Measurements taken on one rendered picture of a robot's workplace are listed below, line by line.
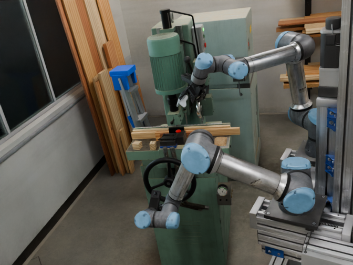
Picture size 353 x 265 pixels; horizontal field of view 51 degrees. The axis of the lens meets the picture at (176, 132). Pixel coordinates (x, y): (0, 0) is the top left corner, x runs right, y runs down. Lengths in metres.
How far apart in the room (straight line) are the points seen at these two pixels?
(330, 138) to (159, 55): 0.93
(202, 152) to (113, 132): 2.23
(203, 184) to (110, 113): 1.56
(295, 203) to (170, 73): 0.95
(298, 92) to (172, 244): 1.25
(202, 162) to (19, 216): 1.86
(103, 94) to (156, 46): 1.54
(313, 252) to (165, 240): 1.13
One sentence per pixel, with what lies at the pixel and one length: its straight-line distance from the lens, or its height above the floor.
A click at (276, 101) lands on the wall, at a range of 4.53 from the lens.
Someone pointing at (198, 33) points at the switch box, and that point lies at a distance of 2.26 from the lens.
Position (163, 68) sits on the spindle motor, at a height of 1.35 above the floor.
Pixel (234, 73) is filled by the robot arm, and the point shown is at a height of 1.39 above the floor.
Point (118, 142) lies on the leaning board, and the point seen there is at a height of 0.35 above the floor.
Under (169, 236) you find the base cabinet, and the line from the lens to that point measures 2.46.
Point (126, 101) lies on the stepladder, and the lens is 2.88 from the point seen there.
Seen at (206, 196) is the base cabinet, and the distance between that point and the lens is 2.21.
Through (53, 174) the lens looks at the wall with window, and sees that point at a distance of 3.24.
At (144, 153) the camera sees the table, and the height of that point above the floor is 0.89.
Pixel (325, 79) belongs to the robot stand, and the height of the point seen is 1.33.
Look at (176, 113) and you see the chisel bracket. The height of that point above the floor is 1.07.
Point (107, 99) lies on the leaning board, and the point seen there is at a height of 0.80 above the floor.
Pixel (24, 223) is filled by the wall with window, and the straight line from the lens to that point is 3.02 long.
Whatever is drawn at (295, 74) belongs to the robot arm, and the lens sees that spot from 2.00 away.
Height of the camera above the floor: 1.88
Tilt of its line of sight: 26 degrees down
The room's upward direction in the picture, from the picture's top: 9 degrees counter-clockwise
